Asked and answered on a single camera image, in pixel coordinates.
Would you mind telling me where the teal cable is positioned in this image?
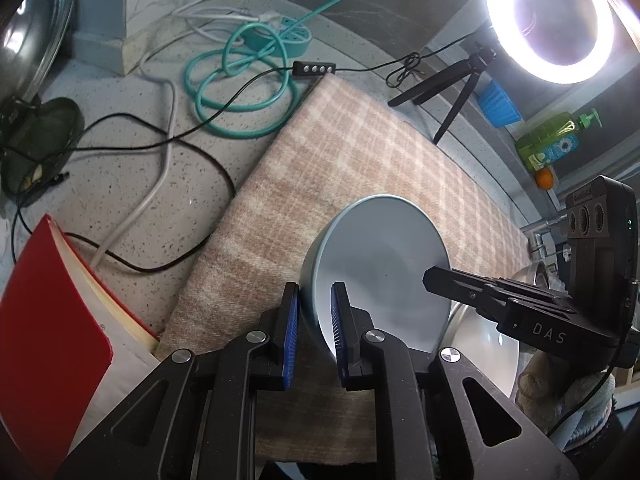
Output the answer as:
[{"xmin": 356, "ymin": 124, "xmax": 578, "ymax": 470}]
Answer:
[{"xmin": 182, "ymin": 0, "xmax": 411, "ymax": 138}]

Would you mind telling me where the white cable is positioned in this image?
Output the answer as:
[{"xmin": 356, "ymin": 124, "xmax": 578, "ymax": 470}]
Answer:
[{"xmin": 90, "ymin": 0, "xmax": 266, "ymax": 266}]

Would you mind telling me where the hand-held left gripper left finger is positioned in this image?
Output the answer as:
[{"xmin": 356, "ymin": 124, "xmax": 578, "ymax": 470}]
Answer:
[{"xmin": 52, "ymin": 282, "xmax": 301, "ymax": 480}]

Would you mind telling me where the plain white plate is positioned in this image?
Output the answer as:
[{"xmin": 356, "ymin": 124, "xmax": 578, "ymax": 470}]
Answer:
[{"xmin": 440, "ymin": 305, "xmax": 521, "ymax": 401}]

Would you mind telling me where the black mini tripod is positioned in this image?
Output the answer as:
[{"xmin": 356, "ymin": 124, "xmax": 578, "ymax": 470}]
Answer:
[{"xmin": 387, "ymin": 42, "xmax": 498, "ymax": 145}]

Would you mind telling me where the deep plate with pink flowers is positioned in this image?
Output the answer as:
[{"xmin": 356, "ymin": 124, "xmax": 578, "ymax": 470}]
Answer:
[{"xmin": 301, "ymin": 194, "xmax": 451, "ymax": 361}]

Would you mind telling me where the black cable with inline remote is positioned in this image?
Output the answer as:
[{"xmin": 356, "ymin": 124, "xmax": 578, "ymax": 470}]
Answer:
[{"xmin": 10, "ymin": 35, "xmax": 481, "ymax": 276}]

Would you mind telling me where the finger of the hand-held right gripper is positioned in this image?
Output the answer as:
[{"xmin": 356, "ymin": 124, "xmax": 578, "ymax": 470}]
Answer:
[{"xmin": 424, "ymin": 266, "xmax": 571, "ymax": 328}]

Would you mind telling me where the chrome faucet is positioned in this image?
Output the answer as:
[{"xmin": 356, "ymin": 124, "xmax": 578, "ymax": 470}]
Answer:
[{"xmin": 522, "ymin": 215, "xmax": 571, "ymax": 261}]

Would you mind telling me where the red book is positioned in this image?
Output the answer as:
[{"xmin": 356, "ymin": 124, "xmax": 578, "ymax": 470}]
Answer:
[{"xmin": 0, "ymin": 214, "xmax": 161, "ymax": 466}]

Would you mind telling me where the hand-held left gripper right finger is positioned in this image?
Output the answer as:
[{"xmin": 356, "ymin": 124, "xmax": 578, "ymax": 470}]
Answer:
[{"xmin": 330, "ymin": 281, "xmax": 581, "ymax": 480}]

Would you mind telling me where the person's right hand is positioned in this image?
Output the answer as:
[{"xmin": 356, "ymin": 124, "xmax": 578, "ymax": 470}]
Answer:
[{"xmin": 517, "ymin": 355, "xmax": 616, "ymax": 441}]

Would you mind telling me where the beige checked cloth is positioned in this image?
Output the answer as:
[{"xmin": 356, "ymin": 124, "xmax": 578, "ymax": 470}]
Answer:
[{"xmin": 160, "ymin": 75, "xmax": 536, "ymax": 463}]

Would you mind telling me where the ring light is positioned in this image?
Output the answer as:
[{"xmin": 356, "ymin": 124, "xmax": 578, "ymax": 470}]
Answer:
[{"xmin": 486, "ymin": 0, "xmax": 615, "ymax": 85}]

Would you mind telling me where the teal cable reel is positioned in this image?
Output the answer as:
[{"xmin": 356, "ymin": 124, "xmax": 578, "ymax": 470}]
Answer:
[{"xmin": 245, "ymin": 17, "xmax": 313, "ymax": 58}]

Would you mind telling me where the blue ribbed cup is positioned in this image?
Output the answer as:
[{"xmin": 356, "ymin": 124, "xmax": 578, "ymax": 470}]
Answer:
[{"xmin": 477, "ymin": 80, "xmax": 521, "ymax": 127}]

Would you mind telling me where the green dish soap bottle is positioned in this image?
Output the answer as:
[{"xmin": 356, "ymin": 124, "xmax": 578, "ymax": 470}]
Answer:
[{"xmin": 515, "ymin": 108, "xmax": 601, "ymax": 171}]

